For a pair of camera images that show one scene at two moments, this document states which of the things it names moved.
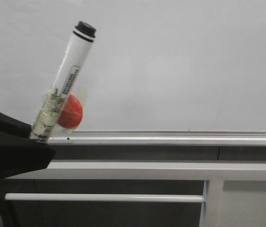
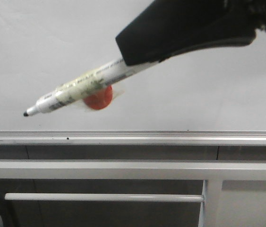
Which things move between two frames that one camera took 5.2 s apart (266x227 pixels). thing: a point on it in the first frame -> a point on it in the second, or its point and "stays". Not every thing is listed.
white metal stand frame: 213,174 stays
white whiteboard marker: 53,104 -> 81,87
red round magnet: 72,112 -> 100,99
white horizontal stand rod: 101,197 stays
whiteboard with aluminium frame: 159,72 stays
